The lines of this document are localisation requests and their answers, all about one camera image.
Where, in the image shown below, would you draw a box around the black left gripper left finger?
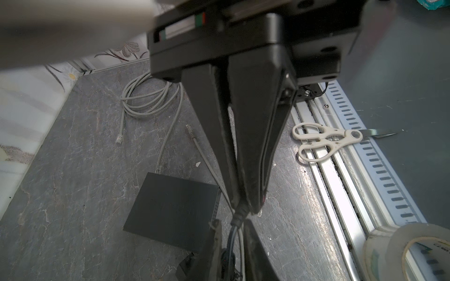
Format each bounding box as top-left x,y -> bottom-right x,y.
186,220 -> 222,281

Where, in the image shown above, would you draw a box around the coiled grey ethernet cable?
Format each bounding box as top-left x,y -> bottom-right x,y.
115,70 -> 185,174

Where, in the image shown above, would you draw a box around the white handled scissors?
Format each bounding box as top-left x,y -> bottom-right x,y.
291,122 -> 398,163

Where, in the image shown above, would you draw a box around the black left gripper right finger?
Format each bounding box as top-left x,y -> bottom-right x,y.
243,219 -> 280,281

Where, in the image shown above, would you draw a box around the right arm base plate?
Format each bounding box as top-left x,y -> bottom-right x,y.
294,82 -> 329,103

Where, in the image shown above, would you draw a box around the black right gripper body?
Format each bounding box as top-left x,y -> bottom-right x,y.
148,1 -> 366,85

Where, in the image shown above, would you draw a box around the clear tape roll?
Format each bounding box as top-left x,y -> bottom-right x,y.
363,223 -> 450,281

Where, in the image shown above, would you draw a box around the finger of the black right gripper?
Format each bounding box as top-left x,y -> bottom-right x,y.
227,44 -> 298,214
181,64 -> 241,207

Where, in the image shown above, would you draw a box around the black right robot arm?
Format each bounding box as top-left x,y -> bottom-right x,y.
1,1 -> 366,213

